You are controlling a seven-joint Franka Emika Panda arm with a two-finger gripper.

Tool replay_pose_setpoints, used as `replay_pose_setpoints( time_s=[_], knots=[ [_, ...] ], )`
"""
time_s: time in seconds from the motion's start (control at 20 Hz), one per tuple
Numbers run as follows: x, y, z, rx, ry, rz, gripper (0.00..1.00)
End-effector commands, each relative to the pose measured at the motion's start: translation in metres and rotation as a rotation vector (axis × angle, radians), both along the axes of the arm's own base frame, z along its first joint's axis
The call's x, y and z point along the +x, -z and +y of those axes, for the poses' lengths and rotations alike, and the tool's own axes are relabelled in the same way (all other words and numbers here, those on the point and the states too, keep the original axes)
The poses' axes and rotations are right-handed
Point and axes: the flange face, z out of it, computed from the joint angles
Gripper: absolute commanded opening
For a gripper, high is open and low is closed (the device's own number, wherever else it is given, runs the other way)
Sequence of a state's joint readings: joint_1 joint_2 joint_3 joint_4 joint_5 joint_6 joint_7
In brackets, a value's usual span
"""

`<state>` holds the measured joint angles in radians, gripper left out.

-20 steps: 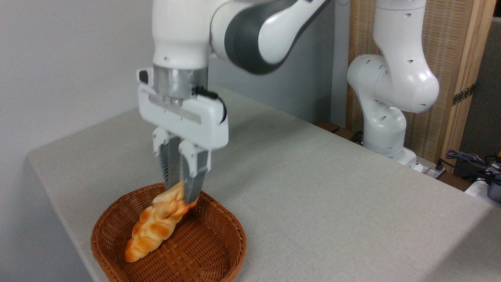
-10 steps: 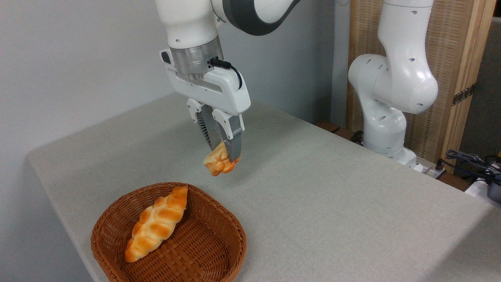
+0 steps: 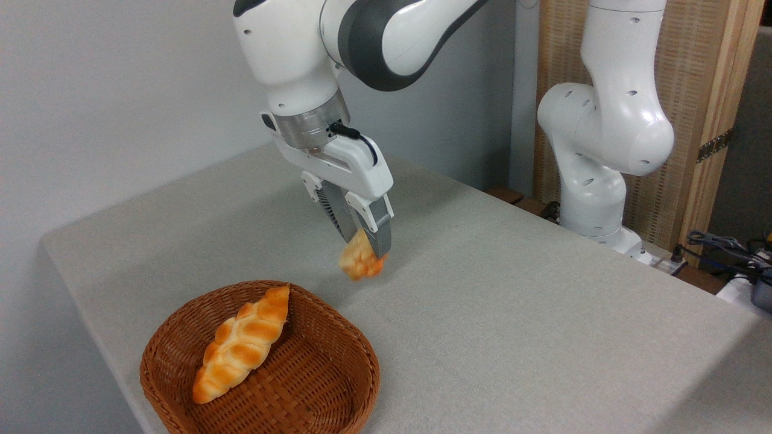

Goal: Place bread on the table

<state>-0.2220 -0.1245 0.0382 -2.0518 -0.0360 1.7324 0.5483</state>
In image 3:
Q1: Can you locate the metal screen hinge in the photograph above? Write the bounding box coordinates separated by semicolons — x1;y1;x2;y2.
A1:
697;129;733;164

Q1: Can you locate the blue cable bundle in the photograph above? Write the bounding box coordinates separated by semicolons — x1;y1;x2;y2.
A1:
686;230;772;279

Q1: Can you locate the grey container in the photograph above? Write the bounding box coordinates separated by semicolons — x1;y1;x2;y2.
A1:
751;278;772;313

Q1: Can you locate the braided bread loaf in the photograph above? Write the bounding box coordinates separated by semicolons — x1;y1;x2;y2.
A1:
192;286;291;404

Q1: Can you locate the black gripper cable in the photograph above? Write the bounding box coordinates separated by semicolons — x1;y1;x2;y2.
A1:
329;122;380;167

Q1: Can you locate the brown wicker basket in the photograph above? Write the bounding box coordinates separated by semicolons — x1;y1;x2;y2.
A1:
140;280;381;434

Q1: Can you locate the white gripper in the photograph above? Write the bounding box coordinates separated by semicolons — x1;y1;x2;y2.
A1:
273;129;395;259

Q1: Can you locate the round flower-shaped bread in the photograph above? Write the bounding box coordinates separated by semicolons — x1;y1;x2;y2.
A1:
337;228;388;282

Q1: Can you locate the white box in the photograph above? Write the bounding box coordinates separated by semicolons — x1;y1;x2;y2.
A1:
716;272;772;321

